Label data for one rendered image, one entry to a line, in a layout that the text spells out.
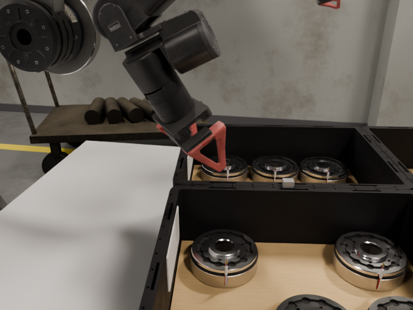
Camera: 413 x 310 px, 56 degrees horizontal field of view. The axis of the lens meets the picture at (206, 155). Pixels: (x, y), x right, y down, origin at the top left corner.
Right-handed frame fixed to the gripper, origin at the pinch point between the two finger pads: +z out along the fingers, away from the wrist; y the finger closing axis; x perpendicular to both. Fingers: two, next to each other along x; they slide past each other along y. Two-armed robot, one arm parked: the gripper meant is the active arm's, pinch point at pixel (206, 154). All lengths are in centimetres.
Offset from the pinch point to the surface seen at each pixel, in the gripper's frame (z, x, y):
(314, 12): 92, -177, 215
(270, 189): 8.3, -4.5, -6.9
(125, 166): 22, 14, 60
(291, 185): 9.4, -7.4, -8.1
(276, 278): 15.3, 4.0, -15.2
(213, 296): 10.2, 12.7, -14.3
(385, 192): 16.5, -18.1, -15.4
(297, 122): 170, -125, 220
